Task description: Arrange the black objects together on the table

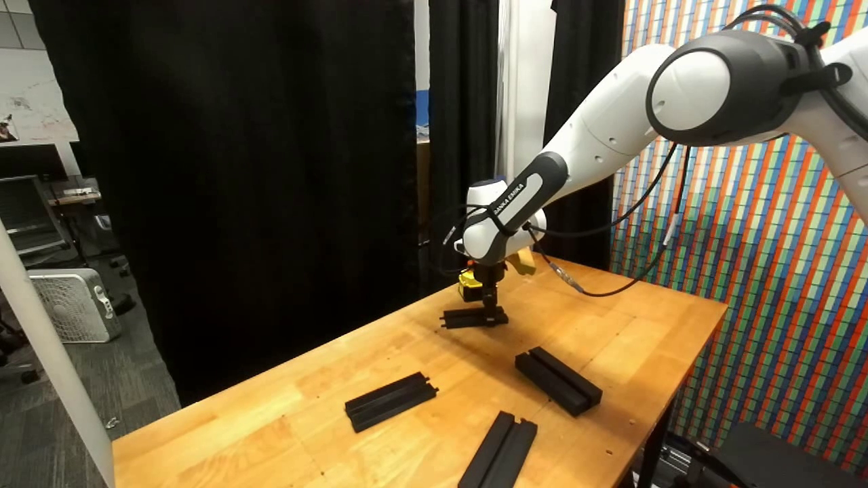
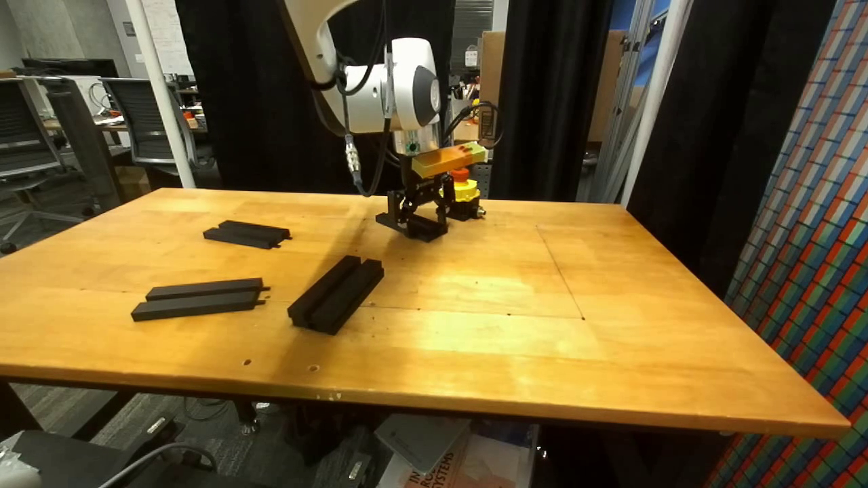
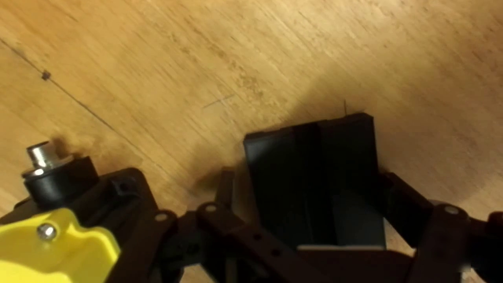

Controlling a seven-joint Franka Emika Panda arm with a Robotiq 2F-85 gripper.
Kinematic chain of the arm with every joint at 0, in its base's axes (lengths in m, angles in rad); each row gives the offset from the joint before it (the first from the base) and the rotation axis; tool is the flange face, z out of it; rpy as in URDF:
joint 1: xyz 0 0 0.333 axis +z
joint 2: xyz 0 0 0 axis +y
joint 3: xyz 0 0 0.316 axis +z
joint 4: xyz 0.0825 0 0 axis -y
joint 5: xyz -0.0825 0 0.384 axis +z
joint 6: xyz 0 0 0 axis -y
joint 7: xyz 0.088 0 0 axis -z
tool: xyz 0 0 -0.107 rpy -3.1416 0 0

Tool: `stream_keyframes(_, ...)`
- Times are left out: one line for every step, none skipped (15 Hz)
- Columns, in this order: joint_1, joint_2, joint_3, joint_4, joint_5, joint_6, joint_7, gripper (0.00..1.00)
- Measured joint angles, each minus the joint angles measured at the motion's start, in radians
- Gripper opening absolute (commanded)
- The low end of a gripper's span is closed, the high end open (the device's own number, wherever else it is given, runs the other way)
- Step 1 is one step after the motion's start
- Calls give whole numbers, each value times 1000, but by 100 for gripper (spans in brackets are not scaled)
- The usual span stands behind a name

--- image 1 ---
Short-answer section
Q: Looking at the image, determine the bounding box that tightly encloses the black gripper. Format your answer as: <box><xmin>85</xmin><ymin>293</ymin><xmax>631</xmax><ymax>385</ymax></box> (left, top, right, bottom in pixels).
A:
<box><xmin>468</xmin><ymin>258</ymin><xmax>511</xmax><ymax>324</ymax></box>

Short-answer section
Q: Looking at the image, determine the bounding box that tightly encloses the black curtain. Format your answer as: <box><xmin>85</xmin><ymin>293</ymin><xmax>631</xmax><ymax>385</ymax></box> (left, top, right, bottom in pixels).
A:
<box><xmin>532</xmin><ymin>0</ymin><xmax>629</xmax><ymax>270</ymax></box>
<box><xmin>24</xmin><ymin>0</ymin><xmax>421</xmax><ymax>404</ymax></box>
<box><xmin>425</xmin><ymin>0</ymin><xmax>501</xmax><ymax>286</ymax></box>

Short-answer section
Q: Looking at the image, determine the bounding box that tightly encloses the black padded seat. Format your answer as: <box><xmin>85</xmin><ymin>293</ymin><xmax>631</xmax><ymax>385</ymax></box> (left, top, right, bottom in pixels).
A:
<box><xmin>715</xmin><ymin>419</ymin><xmax>868</xmax><ymax>488</ymax></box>

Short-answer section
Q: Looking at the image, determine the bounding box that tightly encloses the white perforated computer case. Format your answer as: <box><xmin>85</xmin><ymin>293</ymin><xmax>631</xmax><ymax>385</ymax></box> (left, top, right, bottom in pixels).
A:
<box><xmin>24</xmin><ymin>265</ymin><xmax>125</xmax><ymax>346</ymax></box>

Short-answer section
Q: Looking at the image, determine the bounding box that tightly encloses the flat gray device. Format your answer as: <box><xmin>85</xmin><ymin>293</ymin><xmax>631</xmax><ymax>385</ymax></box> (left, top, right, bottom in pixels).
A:
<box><xmin>48</xmin><ymin>176</ymin><xmax>104</xmax><ymax>208</ymax></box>

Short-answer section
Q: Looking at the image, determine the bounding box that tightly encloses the white slanted board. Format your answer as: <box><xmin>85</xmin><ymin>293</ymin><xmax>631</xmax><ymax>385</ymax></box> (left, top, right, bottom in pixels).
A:
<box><xmin>0</xmin><ymin>224</ymin><xmax>116</xmax><ymax>488</ymax></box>

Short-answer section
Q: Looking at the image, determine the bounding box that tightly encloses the white desk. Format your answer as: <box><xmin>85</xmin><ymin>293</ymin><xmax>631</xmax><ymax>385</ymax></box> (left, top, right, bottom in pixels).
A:
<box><xmin>0</xmin><ymin>49</ymin><xmax>85</xmax><ymax>179</ymax></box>

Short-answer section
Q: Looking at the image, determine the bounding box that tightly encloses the gold camera box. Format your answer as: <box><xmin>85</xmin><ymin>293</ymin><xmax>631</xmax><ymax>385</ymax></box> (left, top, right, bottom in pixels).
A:
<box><xmin>505</xmin><ymin>247</ymin><xmax>540</xmax><ymax>275</ymax></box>

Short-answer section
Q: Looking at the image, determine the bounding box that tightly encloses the thin black camera cable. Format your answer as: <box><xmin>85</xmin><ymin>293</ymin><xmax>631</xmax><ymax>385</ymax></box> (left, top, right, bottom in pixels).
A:
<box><xmin>532</xmin><ymin>137</ymin><xmax>683</xmax><ymax>242</ymax></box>

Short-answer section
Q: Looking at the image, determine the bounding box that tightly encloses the black cable with silver connector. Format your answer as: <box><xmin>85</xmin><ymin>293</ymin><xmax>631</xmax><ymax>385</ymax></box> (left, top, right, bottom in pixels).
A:
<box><xmin>540</xmin><ymin>140</ymin><xmax>695</xmax><ymax>301</ymax></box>

